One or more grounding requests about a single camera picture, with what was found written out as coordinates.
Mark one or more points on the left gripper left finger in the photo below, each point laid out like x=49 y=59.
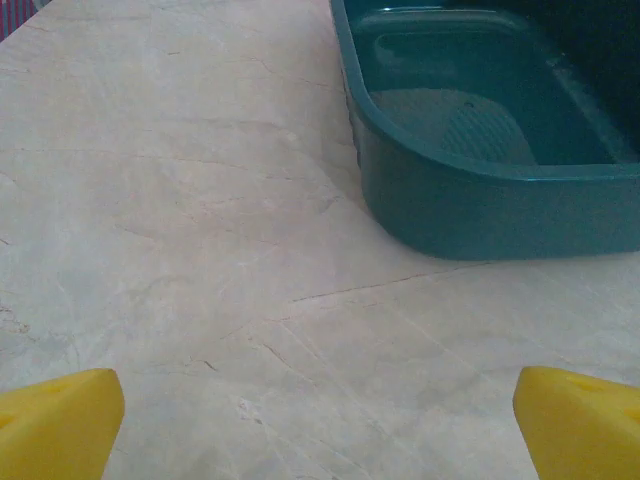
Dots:
x=55 y=435

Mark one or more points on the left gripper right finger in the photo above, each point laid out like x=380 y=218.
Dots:
x=575 y=440

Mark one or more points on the teal plastic container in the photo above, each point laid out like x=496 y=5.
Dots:
x=450 y=220
x=610 y=50

